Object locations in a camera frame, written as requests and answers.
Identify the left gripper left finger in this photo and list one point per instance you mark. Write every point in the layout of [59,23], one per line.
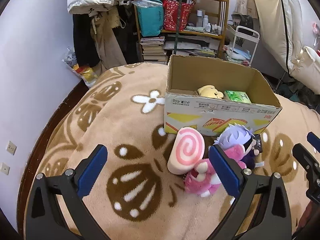
[44,218]

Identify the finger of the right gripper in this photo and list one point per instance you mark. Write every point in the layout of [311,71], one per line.
[314,141]
[311,166]

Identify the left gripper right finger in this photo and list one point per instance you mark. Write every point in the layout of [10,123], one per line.
[272,217]

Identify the pink plush bear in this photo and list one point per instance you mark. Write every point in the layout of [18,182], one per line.
[203,181]

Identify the purple haired plush doll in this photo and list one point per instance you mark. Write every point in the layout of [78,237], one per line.
[239,135]

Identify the green tissue pack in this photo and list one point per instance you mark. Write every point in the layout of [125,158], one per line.
[237,96]

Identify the yellow plush toy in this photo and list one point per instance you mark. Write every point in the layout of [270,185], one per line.
[210,91]

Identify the black face tissue pack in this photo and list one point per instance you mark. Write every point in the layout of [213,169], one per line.
[258,147]

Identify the pink swirl plush cushion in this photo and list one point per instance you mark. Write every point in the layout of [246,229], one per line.
[187,150]

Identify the pink small fan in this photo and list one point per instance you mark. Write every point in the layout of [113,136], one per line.
[316,33]

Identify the cardboard box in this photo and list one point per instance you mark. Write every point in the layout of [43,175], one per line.
[186,107]

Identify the white utility cart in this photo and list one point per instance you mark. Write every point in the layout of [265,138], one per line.
[242,46]

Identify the wooden bookshelf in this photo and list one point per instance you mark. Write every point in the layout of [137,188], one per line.
[192,18]

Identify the stack of books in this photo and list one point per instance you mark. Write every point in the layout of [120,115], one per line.
[153,51]

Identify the beige hanging coat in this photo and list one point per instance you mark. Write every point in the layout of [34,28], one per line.
[106,44]

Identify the red patterned gift bag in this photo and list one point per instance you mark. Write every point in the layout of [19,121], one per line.
[171,14]

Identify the teal bag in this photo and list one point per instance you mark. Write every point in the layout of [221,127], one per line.
[150,16]

